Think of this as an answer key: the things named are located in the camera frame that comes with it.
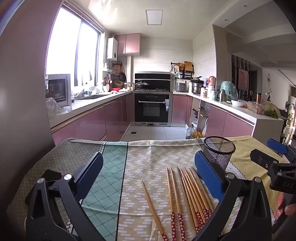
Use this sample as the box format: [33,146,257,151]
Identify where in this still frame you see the green covered appliance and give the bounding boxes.
[220,81,238,102]

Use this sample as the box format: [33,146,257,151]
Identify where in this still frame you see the clear plastic container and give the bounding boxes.
[247,101,266,114]

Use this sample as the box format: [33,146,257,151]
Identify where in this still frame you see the patterned patchwork tablecloth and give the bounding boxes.
[6,136,296,241]

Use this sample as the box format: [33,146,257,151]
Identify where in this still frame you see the white gas water heater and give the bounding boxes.
[106,37,118,62]

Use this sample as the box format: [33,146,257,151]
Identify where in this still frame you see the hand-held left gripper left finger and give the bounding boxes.
[24,152,107,241]

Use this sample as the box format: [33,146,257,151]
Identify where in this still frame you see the ceiling light panel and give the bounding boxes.
[146,10,163,25]

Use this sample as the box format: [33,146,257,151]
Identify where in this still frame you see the pink wall cabinet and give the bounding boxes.
[114,33,141,55]

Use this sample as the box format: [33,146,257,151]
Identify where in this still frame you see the red-patterned wooden chopstick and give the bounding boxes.
[141,180,170,241]

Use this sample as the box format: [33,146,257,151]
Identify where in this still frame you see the bunch of wooden chopsticks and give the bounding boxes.
[166,166,215,241]

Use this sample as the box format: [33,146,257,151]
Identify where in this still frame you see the black range hood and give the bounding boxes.
[134,72,171,90]

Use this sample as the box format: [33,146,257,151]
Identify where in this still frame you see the pink base cabinets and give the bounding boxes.
[172,95,255,139]
[51,93,134,146]

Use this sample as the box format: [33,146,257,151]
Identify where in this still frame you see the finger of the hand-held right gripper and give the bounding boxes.
[267,138,296,163]
[250,149,281,172]

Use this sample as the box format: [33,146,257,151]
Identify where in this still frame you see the dark liquid bottle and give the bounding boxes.
[186,124,196,139]

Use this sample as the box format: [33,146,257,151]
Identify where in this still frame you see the white kitchen countertop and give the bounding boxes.
[47,89,285,130]

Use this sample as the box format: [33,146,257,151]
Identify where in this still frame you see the silver countertop oven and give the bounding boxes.
[45,74,72,108]

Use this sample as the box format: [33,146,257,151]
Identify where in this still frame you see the person's right hand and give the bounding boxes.
[274,192,296,220]

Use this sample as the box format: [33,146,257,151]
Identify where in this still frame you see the steel pot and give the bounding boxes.
[191,83,204,95]

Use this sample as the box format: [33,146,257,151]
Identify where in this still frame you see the black wall rack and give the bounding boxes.
[171,61,193,80]

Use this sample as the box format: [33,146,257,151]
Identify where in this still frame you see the clear plastic bag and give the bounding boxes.
[46,97,72,116]

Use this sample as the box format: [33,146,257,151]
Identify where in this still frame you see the pink kettle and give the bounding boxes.
[208,76,217,93]

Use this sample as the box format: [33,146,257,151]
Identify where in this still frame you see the black built-in oven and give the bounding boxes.
[134,91,173,127]

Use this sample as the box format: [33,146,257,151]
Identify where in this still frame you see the silver rice cooker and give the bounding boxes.
[174,81,188,93]

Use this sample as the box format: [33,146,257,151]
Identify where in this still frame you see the kitchen window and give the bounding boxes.
[45,6,103,87]

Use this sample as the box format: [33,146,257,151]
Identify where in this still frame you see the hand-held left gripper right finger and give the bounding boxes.
[194,151,273,241]

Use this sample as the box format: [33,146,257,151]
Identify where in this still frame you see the pink wall picture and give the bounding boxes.
[238,68,249,91]

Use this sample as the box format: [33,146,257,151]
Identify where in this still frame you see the black mesh utensil holder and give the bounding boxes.
[203,136,236,171]

